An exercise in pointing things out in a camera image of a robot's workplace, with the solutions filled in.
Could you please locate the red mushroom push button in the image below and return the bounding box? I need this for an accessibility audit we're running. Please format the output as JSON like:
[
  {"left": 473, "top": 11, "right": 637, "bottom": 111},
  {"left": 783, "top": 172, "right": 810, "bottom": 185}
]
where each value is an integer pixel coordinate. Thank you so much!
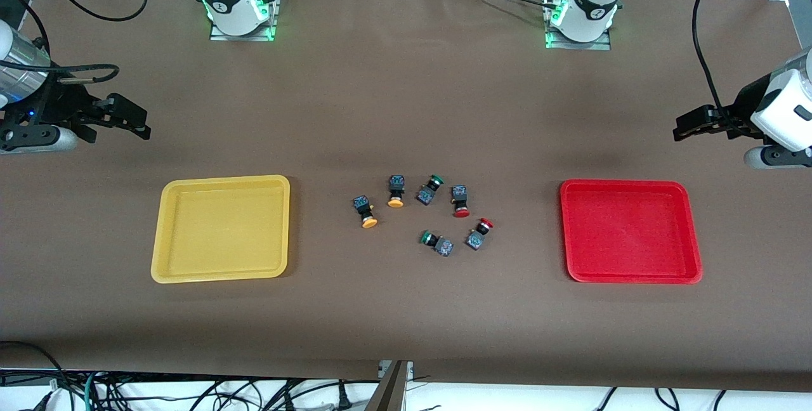
[
  {"left": 450, "top": 185, "right": 471, "bottom": 219},
  {"left": 465, "top": 218, "right": 494, "bottom": 251}
]

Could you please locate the yellow mushroom push button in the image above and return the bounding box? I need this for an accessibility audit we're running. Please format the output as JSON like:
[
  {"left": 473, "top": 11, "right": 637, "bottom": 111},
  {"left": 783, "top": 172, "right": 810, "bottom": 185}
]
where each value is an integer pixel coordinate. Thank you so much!
[
  {"left": 352, "top": 194, "right": 379, "bottom": 229},
  {"left": 387, "top": 174, "right": 407, "bottom": 209}
]

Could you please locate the red plastic tray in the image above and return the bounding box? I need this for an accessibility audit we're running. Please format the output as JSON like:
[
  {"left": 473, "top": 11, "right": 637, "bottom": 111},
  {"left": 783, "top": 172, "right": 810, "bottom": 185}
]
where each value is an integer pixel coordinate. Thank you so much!
[{"left": 559, "top": 179, "right": 704, "bottom": 285}]

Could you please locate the yellow plastic tray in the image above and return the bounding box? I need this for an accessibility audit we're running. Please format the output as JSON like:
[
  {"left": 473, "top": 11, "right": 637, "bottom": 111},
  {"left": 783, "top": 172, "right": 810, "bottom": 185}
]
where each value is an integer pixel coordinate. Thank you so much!
[{"left": 150, "top": 174, "right": 291, "bottom": 285}]

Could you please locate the green push button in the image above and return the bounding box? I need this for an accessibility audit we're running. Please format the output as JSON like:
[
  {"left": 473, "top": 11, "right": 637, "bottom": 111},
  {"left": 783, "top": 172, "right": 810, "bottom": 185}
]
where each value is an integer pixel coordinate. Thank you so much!
[
  {"left": 419, "top": 231, "right": 455, "bottom": 258},
  {"left": 416, "top": 174, "right": 445, "bottom": 206}
]

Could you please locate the brown table cloth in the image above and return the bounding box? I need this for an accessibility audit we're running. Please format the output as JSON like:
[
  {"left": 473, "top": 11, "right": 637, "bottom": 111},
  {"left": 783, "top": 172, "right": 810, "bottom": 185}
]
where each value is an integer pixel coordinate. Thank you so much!
[{"left": 0, "top": 0, "right": 812, "bottom": 393}]

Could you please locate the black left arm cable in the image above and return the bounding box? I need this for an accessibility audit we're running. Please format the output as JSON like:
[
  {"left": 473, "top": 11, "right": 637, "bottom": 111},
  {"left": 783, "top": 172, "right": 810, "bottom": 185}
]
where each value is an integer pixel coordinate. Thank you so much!
[{"left": 692, "top": 0, "right": 752, "bottom": 123}]

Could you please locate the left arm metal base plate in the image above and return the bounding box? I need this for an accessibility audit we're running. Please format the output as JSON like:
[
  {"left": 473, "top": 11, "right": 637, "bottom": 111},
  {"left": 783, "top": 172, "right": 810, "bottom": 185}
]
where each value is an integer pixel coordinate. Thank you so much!
[{"left": 544, "top": 0, "right": 613, "bottom": 51}]

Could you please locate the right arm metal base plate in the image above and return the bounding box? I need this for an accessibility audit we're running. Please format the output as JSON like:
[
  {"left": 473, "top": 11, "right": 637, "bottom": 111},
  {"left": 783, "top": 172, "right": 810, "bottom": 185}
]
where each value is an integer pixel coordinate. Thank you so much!
[{"left": 209, "top": 0, "right": 280, "bottom": 42}]

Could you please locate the green floor cable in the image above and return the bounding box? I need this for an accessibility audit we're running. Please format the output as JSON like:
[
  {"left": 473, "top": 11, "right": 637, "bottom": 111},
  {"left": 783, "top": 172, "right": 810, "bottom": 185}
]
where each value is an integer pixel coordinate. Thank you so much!
[{"left": 81, "top": 370, "right": 103, "bottom": 411}]

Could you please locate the aluminium frame post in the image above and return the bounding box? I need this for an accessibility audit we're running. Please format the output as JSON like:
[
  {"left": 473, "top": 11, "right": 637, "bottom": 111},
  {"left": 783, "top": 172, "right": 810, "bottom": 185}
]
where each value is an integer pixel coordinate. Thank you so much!
[{"left": 365, "top": 360, "right": 414, "bottom": 411}]

